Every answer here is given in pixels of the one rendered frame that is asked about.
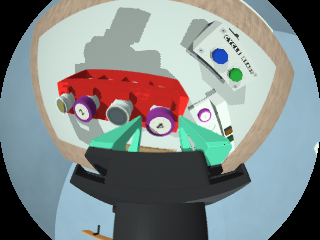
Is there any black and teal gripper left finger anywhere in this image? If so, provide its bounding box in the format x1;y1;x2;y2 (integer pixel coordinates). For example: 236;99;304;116
89;116;142;152

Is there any purple screw cap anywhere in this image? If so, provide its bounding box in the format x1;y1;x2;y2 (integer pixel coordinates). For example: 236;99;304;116
73;96;97;122
197;108;212;122
145;107;175;137

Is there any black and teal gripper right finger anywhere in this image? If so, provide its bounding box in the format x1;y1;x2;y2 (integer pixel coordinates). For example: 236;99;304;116
178;115;232;166

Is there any pale grey flat mat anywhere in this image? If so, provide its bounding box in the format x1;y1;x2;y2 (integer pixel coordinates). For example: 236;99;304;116
38;0;276;149

